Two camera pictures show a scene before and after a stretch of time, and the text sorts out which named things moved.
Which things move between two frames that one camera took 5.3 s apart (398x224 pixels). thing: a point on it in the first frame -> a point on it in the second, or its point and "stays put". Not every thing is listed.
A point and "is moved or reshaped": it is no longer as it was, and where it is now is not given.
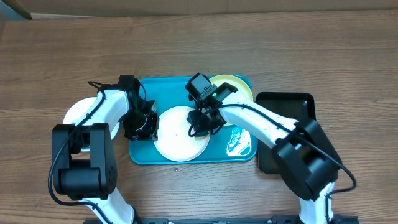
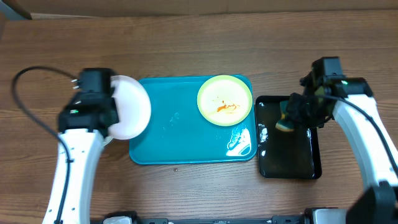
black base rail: (275, 219) stays put
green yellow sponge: (201, 138) -> (285, 124)
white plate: (174, 140) is moved or reshaped
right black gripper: (198, 119) -> (294, 104)
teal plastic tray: (229, 145) stays put
